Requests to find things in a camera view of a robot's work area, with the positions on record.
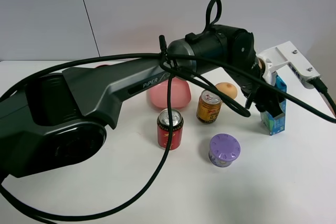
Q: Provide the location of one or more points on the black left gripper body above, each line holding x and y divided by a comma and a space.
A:
254, 93

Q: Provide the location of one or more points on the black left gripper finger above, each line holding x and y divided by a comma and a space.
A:
274, 109

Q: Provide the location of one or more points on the blue toothpaste box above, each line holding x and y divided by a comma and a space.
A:
274, 125

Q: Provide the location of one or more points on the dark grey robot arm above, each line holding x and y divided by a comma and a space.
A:
57, 116

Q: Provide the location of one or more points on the yellow potato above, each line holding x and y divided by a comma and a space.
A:
227, 89

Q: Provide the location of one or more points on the gold energy drink can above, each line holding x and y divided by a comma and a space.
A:
209, 106

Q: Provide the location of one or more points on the purple lidded round container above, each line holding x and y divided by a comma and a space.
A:
223, 150

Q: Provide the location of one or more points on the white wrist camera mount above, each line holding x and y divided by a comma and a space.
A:
287, 54

